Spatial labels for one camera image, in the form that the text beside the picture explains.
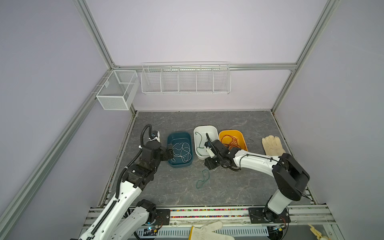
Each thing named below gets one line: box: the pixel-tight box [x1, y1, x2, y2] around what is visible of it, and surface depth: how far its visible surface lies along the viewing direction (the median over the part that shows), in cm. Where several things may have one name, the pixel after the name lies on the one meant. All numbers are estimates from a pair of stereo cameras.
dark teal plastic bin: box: [167, 132, 193, 168], surface depth 98 cm
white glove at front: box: [191, 221, 235, 240], surface depth 71 cm
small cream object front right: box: [307, 223, 322, 240], surface depth 70 cm
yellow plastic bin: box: [219, 130, 248, 152], surface depth 103 cm
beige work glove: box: [262, 135, 286, 156], surface depth 101 cm
